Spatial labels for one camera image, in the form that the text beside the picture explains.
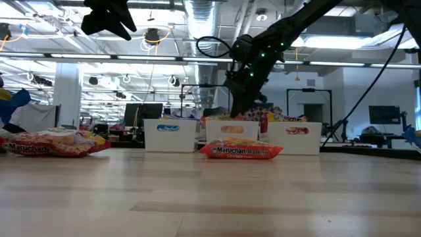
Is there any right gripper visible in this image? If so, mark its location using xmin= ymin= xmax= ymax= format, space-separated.
xmin=224 ymin=54 xmax=279 ymax=119

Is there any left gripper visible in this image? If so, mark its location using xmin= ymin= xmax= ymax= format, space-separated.
xmin=81 ymin=0 xmax=137 ymax=40

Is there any red Maruchan noodle packet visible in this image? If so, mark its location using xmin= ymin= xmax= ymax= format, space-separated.
xmin=245 ymin=105 xmax=284 ymax=134
xmin=265 ymin=113 xmax=310 ymax=136
xmin=0 ymin=127 xmax=112 ymax=159

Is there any orange Maruchan noodle packet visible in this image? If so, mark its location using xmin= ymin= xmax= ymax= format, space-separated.
xmin=220 ymin=125 xmax=245 ymax=134
xmin=199 ymin=113 xmax=246 ymax=122
xmin=198 ymin=137 xmax=284 ymax=161

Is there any black ceiling spotlight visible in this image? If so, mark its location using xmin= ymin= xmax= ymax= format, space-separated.
xmin=144 ymin=28 xmax=161 ymax=45

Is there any white plastic bin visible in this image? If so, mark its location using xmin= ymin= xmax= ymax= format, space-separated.
xmin=143 ymin=118 xmax=199 ymax=153
xmin=205 ymin=120 xmax=260 ymax=155
xmin=259 ymin=121 xmax=322 ymax=156

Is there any long ceiling light strip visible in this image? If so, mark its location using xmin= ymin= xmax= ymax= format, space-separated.
xmin=0 ymin=51 xmax=421 ymax=70

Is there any white square pillar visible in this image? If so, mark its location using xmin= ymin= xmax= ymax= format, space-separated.
xmin=52 ymin=62 xmax=83 ymax=131

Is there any black computer monitor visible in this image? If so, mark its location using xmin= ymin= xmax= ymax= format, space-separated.
xmin=124 ymin=102 xmax=164 ymax=128
xmin=368 ymin=105 xmax=402 ymax=125

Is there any bright ceiling light panel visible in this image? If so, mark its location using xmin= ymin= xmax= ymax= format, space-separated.
xmin=291 ymin=32 xmax=405 ymax=50

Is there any black ceiling device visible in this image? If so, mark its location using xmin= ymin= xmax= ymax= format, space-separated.
xmin=0 ymin=22 xmax=12 ymax=42

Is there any white partition cloth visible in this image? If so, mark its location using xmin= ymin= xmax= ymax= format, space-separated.
xmin=9 ymin=103 xmax=62 ymax=132

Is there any black office desk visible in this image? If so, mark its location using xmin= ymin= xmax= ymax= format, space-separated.
xmin=358 ymin=124 xmax=405 ymax=149

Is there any black metal rig frame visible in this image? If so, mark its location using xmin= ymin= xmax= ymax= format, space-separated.
xmin=180 ymin=84 xmax=231 ymax=118
xmin=285 ymin=88 xmax=333 ymax=124

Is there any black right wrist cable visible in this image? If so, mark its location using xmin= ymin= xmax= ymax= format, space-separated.
xmin=196 ymin=35 xmax=233 ymax=59

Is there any silver ventilation duct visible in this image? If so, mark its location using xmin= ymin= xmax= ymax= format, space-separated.
xmin=182 ymin=0 xmax=228 ymax=109

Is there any long black cable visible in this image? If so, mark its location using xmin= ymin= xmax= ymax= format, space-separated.
xmin=320 ymin=24 xmax=408 ymax=148

